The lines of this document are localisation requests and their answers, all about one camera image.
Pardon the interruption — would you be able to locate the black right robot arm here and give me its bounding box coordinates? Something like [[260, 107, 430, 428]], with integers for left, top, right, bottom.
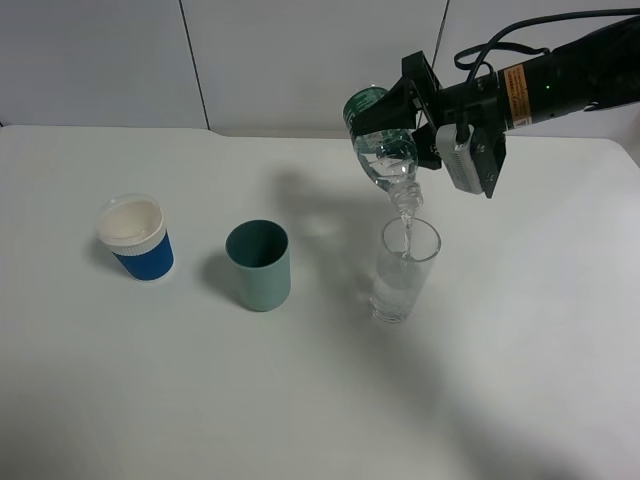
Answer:
[[343, 8, 639, 197]]

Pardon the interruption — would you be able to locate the tall clear drinking glass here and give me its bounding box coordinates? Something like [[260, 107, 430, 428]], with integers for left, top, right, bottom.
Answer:
[[370, 218, 442, 323]]

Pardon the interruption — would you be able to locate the clear green-label water bottle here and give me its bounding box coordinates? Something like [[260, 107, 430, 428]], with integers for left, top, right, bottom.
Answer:
[[342, 85, 425, 261]]

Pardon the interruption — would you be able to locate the blue white paper cup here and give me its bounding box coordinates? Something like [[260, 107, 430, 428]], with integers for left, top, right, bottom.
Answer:
[[96, 194, 175, 282]]

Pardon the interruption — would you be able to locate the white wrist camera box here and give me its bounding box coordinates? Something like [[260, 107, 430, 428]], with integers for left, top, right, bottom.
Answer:
[[435, 124, 483, 195]]

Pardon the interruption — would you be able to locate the teal green plastic cup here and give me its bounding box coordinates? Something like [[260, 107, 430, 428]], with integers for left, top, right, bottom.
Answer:
[[225, 219, 291, 312]]

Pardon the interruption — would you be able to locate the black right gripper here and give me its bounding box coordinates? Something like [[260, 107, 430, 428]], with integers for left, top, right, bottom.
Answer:
[[345, 52, 507, 198]]

